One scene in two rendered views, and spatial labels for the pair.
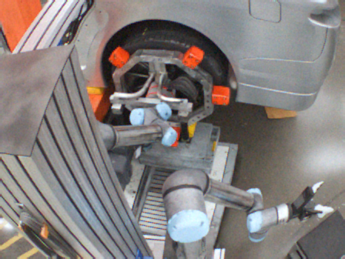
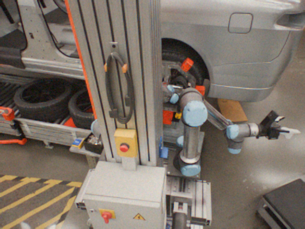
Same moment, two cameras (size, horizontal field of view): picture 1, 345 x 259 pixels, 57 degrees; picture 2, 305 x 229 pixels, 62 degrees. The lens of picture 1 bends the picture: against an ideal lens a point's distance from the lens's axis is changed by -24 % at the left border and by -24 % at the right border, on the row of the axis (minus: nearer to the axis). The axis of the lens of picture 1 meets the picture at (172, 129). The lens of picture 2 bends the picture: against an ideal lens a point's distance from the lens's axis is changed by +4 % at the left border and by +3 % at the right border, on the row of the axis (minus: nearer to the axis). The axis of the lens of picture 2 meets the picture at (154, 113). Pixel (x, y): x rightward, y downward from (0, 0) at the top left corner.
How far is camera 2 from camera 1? 0.56 m
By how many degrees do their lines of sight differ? 12
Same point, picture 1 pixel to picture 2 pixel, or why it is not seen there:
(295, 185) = (250, 161)
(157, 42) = (167, 55)
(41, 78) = not seen: outside the picture
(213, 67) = (197, 73)
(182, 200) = (191, 96)
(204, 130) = not seen: hidden behind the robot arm
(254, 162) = (215, 143)
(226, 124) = not seen: hidden behind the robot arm
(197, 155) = (181, 133)
